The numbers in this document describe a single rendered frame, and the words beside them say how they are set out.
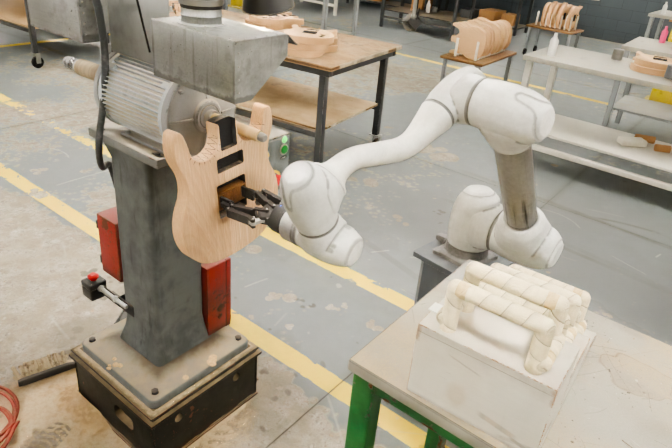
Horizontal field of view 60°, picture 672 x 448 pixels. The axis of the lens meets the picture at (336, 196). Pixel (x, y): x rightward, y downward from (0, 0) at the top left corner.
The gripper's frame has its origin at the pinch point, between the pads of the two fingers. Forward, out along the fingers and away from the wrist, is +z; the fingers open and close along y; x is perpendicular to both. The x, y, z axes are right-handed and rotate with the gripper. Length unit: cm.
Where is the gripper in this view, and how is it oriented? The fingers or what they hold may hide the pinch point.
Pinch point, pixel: (233, 196)
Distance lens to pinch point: 158.4
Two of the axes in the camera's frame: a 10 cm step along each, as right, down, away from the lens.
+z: -7.8, -3.2, 5.4
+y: 6.2, -3.8, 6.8
